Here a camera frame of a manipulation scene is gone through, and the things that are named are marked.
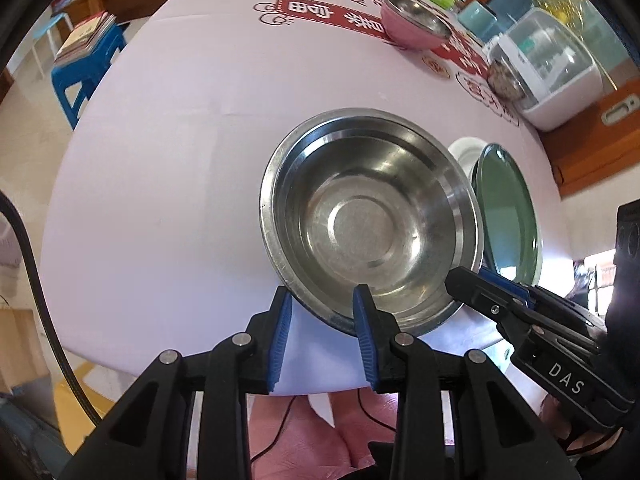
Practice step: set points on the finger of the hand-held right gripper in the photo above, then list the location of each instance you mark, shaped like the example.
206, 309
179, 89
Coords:
480, 295
505, 282

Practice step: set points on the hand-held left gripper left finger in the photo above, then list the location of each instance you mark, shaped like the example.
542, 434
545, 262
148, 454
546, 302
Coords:
280, 340

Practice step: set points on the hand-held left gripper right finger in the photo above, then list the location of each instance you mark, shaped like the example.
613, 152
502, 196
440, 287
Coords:
362, 340

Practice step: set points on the green plate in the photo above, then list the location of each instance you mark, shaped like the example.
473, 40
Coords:
507, 210

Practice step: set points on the large steel bowl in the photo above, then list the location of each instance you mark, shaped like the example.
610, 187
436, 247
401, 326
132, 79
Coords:
360, 225

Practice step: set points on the white plate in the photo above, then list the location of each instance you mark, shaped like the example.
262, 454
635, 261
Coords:
462, 152

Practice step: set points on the small steel bowl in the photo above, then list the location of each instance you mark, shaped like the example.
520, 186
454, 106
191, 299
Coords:
505, 82

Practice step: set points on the pink bowl with steel lining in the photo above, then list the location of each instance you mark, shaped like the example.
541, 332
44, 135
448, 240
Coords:
405, 30

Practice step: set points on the person's right hand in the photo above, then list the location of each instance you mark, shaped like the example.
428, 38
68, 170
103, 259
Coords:
555, 415

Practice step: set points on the person's pink pants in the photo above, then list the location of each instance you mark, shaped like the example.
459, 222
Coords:
310, 435

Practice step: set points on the printed lilac tablecloth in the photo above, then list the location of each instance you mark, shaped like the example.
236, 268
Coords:
165, 185

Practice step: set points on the white countertop appliance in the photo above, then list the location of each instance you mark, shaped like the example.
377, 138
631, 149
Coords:
550, 65

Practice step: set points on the teal canister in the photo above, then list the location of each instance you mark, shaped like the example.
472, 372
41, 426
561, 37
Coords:
475, 20

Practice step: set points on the blue plastic stool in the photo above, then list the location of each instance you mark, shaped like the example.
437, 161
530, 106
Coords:
80, 75

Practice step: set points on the stack of books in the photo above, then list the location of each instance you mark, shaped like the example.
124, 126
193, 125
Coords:
85, 35

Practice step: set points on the white-legged stool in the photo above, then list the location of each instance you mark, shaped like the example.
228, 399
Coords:
42, 30

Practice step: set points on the wooden sliding door frame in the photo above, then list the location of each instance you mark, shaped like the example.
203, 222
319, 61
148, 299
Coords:
590, 150

